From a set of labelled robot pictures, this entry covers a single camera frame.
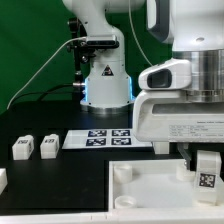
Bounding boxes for black cable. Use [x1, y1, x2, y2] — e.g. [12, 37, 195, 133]
[8, 83, 76, 108]

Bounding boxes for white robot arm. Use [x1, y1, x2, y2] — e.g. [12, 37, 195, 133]
[132, 0, 224, 154]

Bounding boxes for white square tabletop part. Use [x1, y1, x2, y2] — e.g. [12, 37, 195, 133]
[108, 159, 224, 210]

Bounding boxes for white sheet with tags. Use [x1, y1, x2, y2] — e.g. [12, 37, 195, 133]
[63, 129, 152, 149]

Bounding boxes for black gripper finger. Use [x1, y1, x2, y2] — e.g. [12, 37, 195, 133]
[177, 143, 192, 169]

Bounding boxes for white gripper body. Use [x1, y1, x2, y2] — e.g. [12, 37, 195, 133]
[132, 91, 224, 143]

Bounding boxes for white block at left edge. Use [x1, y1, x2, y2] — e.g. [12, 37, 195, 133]
[0, 168, 8, 195]

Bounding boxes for white L-shaped obstacle fence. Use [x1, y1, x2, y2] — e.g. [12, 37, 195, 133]
[0, 206, 224, 224]

